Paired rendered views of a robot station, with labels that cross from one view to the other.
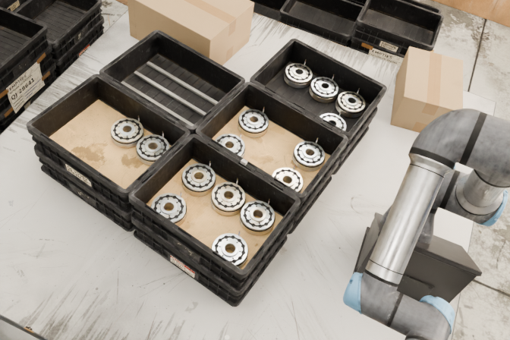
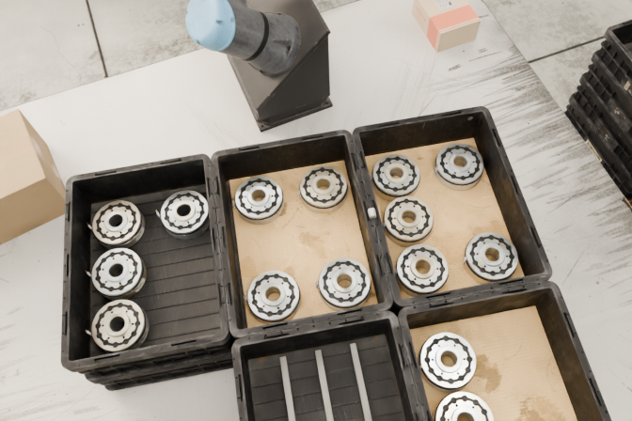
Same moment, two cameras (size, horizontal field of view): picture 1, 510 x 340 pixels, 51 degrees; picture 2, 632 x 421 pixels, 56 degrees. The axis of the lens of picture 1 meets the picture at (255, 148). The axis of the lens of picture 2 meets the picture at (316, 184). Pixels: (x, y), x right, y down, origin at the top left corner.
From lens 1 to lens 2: 1.39 m
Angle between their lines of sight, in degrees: 59
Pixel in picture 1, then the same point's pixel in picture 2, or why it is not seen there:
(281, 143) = (266, 245)
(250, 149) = (314, 268)
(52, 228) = (616, 400)
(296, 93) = (157, 304)
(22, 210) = not seen: outside the picture
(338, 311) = (373, 94)
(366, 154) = not seen: hidden behind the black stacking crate
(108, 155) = (513, 408)
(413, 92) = (26, 172)
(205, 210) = (442, 232)
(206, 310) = not seen: hidden behind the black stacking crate
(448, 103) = (13, 128)
